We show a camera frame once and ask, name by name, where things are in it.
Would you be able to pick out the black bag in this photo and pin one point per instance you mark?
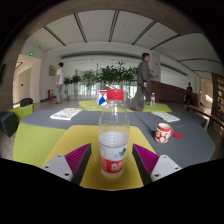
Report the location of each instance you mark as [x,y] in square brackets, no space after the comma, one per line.
[26,102]

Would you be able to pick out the clear red-capped water bottle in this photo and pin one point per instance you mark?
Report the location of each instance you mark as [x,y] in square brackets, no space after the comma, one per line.
[113,143]

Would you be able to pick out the small clear plastic bottle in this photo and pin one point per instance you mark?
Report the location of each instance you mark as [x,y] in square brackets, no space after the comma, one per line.
[152,100]

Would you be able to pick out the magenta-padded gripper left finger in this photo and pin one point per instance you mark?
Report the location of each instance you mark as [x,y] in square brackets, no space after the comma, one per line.
[77,158]

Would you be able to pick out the red and white mug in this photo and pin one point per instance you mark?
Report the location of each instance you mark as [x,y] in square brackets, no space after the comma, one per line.
[162,133]

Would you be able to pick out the red blue white patterned cube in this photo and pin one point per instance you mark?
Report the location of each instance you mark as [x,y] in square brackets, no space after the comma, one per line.
[101,98]

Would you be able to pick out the red fire extinguisher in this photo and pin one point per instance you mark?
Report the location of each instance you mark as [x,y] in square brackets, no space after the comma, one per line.
[50,94]

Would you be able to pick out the white and yellow booklet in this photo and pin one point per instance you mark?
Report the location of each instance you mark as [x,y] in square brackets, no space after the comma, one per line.
[166,116]

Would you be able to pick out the wooden shelf unit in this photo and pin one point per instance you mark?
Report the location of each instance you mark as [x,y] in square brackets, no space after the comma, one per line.
[219,96]

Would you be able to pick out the framed wall picture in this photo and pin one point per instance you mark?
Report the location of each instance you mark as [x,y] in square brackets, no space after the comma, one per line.
[52,70]

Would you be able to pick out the long wooden bench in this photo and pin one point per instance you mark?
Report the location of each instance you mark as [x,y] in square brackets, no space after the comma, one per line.
[206,115]

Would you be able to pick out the black stool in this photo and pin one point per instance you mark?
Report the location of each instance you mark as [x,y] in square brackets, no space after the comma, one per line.
[7,123]

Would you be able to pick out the brown reception counter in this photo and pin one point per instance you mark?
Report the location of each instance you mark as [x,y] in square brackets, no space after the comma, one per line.
[170,92]

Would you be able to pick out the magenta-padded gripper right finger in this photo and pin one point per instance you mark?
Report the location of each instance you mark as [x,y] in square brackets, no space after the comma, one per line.
[146,159]

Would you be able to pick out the person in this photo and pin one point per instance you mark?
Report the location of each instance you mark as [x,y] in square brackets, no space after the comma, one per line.
[143,75]
[60,80]
[189,93]

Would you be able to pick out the row of green potted plants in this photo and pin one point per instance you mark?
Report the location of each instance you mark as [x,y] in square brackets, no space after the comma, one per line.
[110,75]

